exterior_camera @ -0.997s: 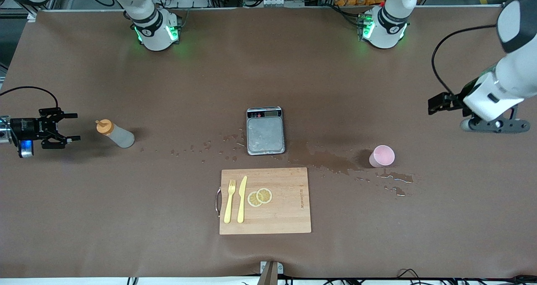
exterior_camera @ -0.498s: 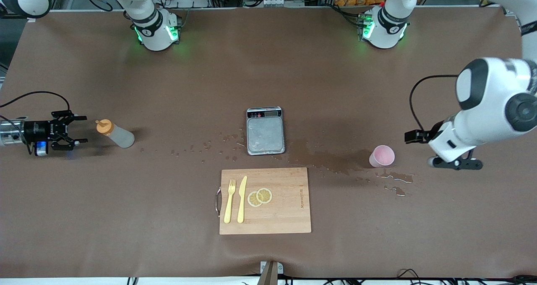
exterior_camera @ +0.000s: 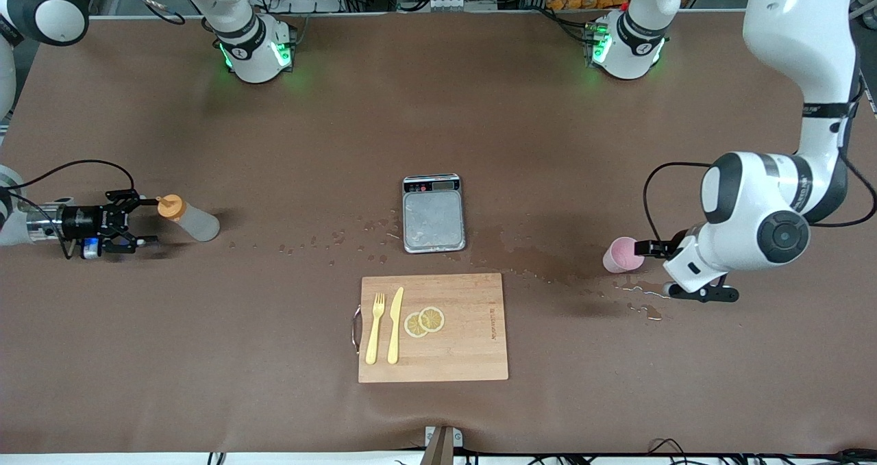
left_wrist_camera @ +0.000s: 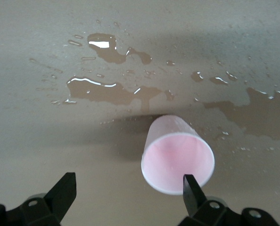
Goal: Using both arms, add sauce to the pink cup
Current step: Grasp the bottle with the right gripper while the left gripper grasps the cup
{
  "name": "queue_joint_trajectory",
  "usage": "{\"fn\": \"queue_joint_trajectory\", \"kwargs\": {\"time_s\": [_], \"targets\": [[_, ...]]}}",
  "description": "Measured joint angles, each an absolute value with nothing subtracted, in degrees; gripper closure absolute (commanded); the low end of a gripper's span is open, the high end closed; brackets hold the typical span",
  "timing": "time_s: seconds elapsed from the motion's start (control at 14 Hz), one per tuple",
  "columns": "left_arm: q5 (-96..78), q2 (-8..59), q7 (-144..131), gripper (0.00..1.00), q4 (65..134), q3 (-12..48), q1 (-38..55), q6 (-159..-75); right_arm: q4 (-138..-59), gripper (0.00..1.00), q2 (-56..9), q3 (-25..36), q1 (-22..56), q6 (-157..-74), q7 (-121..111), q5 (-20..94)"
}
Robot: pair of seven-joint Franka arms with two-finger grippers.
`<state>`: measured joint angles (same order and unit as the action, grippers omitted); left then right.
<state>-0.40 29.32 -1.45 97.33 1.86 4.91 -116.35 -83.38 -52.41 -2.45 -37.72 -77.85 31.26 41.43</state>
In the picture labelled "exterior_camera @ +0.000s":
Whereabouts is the pink plastic cup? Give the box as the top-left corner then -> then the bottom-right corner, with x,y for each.
602,236 -> 646,275

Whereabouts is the clear sauce bottle orange cap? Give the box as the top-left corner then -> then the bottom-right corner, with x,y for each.
157,194 -> 221,242

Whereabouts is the brown table mat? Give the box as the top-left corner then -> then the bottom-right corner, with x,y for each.
0,10 -> 877,455

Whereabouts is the wooden cutting board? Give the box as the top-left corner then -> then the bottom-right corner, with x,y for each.
351,273 -> 509,384

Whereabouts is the silver digital kitchen scale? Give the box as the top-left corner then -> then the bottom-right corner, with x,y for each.
402,173 -> 467,254

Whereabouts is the yellow plastic fork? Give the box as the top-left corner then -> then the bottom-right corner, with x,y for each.
365,292 -> 386,366

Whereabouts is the yellow plastic knife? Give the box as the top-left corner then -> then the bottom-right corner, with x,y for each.
387,286 -> 405,365

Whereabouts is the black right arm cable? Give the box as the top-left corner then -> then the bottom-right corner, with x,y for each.
0,160 -> 136,260

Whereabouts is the black cables bundle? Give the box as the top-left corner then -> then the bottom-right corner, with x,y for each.
644,438 -> 877,465

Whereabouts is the metal table edge bracket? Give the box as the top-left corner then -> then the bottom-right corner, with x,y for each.
421,425 -> 463,465

